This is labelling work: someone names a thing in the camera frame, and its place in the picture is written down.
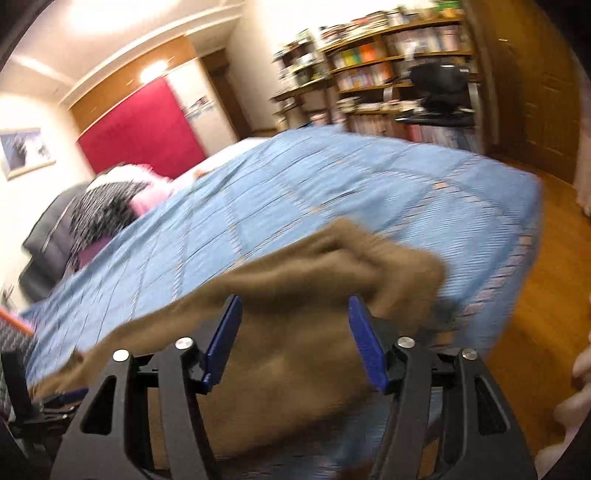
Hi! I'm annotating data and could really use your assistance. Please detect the brown fleece pants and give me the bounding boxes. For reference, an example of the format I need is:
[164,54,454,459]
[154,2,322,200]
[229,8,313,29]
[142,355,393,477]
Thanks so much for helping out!
[31,218,446,458]

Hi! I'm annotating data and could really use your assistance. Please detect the dark plaid pillow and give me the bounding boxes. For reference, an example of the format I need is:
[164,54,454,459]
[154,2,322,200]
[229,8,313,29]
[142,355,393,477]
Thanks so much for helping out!
[1,322,35,421]

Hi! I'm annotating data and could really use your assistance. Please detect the grey tufted cushion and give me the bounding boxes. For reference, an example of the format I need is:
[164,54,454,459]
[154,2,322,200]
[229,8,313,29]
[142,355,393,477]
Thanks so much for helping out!
[19,182,89,303]

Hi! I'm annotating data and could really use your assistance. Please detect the blue patterned bed quilt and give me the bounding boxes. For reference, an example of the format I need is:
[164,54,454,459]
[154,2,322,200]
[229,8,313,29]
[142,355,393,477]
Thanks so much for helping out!
[25,127,542,386]

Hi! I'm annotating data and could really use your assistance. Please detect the leopard print cloth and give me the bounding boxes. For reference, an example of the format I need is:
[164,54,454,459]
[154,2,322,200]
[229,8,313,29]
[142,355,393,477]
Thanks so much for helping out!
[70,181,148,259]

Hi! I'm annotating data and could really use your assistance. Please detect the pink blanket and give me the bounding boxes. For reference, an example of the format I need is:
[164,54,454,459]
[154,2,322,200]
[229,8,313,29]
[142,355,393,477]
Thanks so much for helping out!
[75,163,205,271]

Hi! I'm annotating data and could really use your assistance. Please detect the framed wedding photo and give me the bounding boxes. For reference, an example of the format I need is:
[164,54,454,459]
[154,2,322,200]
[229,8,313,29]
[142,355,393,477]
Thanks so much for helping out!
[1,128,55,180]

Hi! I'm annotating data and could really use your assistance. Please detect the red padded headboard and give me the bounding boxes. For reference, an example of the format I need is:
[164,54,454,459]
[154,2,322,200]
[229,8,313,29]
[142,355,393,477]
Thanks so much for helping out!
[77,78,207,179]

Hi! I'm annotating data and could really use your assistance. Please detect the white bed sheet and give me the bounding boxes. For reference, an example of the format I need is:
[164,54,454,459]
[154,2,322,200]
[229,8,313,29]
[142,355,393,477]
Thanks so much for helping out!
[171,137,270,192]

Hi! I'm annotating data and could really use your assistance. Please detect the black office chair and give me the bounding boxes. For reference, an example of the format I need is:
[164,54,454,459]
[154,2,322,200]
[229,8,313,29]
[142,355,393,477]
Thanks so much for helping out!
[380,61,476,128]

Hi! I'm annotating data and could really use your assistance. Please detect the wooden door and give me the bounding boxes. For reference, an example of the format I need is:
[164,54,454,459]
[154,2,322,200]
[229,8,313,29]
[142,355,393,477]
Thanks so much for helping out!
[466,1,580,184]

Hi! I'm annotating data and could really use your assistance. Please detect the wooden side table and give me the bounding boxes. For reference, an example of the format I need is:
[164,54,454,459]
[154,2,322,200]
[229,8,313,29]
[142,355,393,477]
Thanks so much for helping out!
[271,29,334,129]

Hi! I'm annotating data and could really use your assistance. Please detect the wooden bookshelf with books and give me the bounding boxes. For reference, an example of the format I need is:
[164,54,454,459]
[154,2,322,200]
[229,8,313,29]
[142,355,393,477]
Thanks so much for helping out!
[317,4,486,153]

